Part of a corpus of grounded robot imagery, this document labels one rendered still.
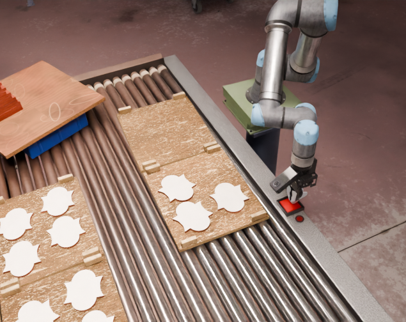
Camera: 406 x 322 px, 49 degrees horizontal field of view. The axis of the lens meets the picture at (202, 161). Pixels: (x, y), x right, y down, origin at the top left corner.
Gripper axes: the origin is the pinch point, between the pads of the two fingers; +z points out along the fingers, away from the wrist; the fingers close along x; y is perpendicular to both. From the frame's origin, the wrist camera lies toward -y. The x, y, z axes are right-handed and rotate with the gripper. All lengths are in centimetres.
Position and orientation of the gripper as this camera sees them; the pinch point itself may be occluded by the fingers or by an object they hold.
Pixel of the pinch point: (291, 201)
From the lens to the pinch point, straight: 169.6
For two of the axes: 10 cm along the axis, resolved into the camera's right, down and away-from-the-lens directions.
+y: 9.1, -3.2, 2.8
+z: 0.4, 7.2, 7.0
